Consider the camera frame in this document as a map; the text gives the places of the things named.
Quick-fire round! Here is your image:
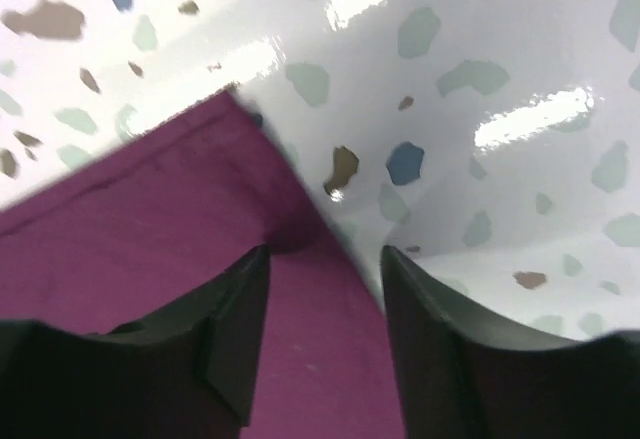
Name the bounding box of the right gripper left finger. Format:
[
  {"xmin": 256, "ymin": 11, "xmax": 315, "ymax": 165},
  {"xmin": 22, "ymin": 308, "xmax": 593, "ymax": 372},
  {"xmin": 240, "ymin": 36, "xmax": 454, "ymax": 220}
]
[{"xmin": 1, "ymin": 246, "xmax": 270, "ymax": 438}]

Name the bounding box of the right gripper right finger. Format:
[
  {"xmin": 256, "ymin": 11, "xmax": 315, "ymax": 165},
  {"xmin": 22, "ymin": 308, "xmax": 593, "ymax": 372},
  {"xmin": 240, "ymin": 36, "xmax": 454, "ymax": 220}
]
[{"xmin": 381, "ymin": 246, "xmax": 639, "ymax": 439}]

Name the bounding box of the purple surgical wrap cloth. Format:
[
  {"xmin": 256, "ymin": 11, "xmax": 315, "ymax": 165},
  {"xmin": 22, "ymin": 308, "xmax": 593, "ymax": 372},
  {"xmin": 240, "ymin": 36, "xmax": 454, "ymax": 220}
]
[{"xmin": 1, "ymin": 93, "xmax": 403, "ymax": 438}]

